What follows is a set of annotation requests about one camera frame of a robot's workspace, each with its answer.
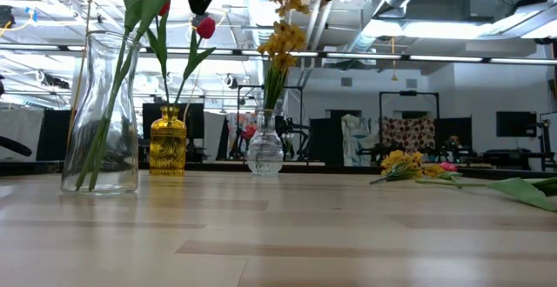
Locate white hanging cloth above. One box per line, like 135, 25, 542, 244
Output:
0, 107, 44, 163

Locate black wall monitor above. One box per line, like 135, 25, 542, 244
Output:
495, 110, 539, 138

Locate wide spiral silver duct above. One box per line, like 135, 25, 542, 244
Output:
241, 0, 291, 30

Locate yellow hanging pendant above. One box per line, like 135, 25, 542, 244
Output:
390, 37, 399, 82

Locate tall clear smooth glass vase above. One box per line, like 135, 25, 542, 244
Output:
59, 30, 142, 196

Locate bright ceiling light panel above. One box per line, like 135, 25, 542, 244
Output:
360, 18, 480, 41

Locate distant red flowers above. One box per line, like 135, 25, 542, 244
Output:
241, 123, 258, 143

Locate black partition panel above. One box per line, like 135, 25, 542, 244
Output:
434, 117, 473, 163
308, 109, 346, 167
36, 109, 74, 162

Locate white partition panel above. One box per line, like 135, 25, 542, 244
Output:
203, 111, 227, 162

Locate amber glass bottle vase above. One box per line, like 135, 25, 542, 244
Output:
148, 105, 188, 177

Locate black screen panel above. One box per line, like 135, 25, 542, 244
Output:
142, 102, 205, 141

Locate tan hanging cord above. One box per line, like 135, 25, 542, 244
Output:
65, 0, 95, 149

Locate clear ribbed glass vase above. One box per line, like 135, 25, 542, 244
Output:
246, 108, 285, 176

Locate black desk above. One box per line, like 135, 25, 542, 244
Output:
481, 147, 557, 171

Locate floral patterned cloth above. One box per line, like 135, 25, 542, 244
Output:
381, 116, 436, 150

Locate white blue patterned cloth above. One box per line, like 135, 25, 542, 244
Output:
341, 113, 382, 167

